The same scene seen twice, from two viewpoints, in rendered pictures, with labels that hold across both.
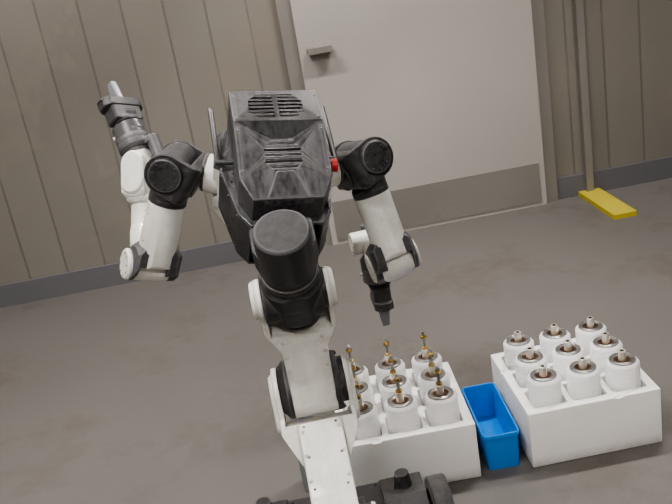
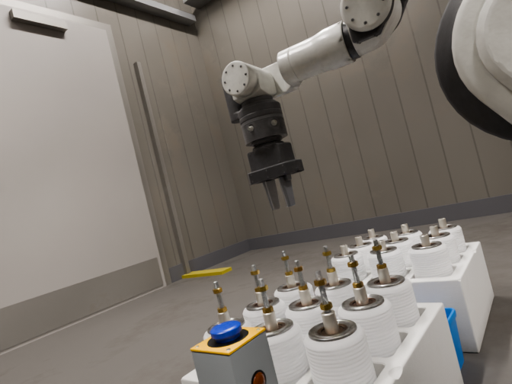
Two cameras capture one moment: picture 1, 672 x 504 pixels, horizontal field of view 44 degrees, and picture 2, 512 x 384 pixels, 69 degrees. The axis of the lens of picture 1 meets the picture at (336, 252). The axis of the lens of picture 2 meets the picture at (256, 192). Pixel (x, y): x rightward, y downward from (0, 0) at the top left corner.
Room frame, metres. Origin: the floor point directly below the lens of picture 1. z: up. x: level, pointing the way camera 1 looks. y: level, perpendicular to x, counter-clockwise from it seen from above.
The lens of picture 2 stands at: (1.79, 0.49, 0.47)
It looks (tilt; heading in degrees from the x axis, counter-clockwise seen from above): 2 degrees up; 310
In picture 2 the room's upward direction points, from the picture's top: 14 degrees counter-clockwise
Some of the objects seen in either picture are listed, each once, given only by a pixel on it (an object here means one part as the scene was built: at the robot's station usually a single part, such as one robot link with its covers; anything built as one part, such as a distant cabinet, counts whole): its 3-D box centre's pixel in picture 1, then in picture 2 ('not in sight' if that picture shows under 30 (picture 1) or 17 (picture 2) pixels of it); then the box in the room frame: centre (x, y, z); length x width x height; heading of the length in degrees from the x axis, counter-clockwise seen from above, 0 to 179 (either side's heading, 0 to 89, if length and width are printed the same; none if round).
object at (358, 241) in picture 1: (369, 247); (248, 96); (2.25, -0.10, 0.68); 0.11 x 0.11 x 0.11; 9
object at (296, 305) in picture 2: (394, 381); (307, 303); (2.24, -0.11, 0.25); 0.08 x 0.08 x 0.01
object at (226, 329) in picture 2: not in sight; (226, 334); (2.16, 0.18, 0.32); 0.04 x 0.04 x 0.02
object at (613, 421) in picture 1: (571, 395); (408, 291); (2.24, -0.64, 0.09); 0.39 x 0.39 x 0.18; 3
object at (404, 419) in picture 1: (404, 427); (375, 353); (2.12, -0.11, 0.16); 0.10 x 0.10 x 0.18
